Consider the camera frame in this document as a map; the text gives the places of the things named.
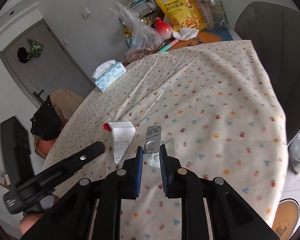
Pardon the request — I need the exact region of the clear plastic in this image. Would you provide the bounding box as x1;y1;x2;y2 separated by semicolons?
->
143;138;174;168

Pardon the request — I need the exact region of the silver pill blister pack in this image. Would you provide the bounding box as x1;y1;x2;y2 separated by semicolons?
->
143;125;162;154

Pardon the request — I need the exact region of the red white torn wrapper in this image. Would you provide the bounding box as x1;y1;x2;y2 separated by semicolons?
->
103;121;136;164

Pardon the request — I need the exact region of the white trash bin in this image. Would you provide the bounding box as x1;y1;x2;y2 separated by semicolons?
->
272;198;300;240

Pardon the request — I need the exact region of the person's left hand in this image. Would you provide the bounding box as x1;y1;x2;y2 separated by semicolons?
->
19;209;48;235

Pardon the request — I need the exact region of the black case on floor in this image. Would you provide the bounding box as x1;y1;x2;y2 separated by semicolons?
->
0;116;34;189

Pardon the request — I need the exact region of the floral tablecloth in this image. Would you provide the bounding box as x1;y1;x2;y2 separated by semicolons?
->
44;40;288;225

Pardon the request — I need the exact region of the blue tissue box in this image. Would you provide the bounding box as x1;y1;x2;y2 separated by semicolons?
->
92;60;126;92

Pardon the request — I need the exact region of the teal pink pen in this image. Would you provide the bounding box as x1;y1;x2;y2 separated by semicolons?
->
158;39;179;53

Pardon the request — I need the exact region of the clear plastic bag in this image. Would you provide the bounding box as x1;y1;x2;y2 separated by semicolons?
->
111;1;164;63

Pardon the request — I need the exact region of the oil bottle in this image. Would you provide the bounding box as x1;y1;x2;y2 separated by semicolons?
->
119;18;133;39

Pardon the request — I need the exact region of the grey door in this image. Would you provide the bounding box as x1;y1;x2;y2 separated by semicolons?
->
0;19;95;108

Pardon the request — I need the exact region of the crumpled tissue near vase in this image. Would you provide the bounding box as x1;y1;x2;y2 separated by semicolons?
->
172;28;199;41

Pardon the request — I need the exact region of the red peach-shaped vase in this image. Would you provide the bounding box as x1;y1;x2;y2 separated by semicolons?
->
155;17;173;40

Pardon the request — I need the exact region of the orange blue table mat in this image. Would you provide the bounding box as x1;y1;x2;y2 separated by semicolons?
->
168;29;233;51

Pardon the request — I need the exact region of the black green door hanging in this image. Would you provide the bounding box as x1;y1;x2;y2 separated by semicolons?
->
17;39;44;64

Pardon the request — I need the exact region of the yellow snack bag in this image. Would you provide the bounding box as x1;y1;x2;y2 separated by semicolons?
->
155;0;206;31

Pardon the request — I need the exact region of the clear glass jar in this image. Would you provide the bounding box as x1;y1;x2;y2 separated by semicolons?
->
196;0;228;31

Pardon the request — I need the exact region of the grey upholstered chair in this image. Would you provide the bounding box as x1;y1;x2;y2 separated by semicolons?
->
235;2;300;141

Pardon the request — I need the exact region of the black wire basket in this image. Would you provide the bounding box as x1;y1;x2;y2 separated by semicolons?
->
130;0;158;18

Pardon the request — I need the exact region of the wall light switch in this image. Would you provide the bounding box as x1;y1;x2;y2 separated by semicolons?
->
82;8;90;18

